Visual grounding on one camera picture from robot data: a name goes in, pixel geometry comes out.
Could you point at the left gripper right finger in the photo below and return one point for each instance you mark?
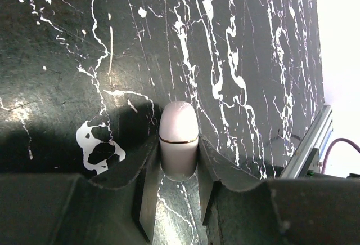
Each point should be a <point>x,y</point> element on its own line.
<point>238,208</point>

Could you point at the white earbud charging case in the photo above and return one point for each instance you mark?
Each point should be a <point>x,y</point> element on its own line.
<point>179,139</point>

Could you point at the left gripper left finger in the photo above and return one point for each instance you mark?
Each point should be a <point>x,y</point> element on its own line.
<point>117,206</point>

